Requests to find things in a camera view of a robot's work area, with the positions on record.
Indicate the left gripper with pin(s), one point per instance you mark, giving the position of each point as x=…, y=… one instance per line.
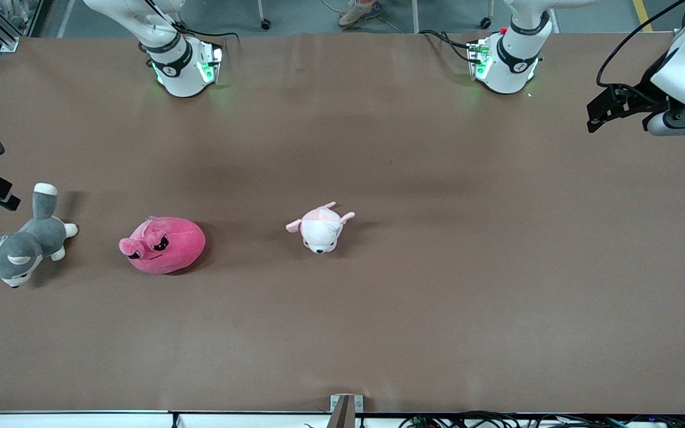
x=646, y=95

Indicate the hot pink round plush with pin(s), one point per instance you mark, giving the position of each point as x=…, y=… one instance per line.
x=170, y=249

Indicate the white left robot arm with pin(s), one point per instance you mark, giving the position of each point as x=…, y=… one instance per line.
x=512, y=65

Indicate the grey white husky plush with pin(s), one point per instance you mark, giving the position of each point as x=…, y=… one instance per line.
x=21, y=249

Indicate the yellow floor tape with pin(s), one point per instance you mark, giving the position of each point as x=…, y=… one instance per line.
x=643, y=15

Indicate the white leg with caster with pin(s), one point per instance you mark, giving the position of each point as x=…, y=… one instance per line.
x=265, y=24
x=486, y=22

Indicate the white thin pole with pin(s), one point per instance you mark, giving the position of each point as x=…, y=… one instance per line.
x=415, y=18

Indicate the beige shoe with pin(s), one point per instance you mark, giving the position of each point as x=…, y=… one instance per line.
x=357, y=12

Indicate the pale pink small plush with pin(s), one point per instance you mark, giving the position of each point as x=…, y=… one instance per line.
x=321, y=229

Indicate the white table edge rail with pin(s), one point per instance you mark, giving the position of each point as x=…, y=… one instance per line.
x=81, y=421

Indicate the grey metal bracket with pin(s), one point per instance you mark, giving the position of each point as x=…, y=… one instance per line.
x=359, y=404

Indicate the brown wooden post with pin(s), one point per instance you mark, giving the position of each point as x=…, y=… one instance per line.
x=342, y=416

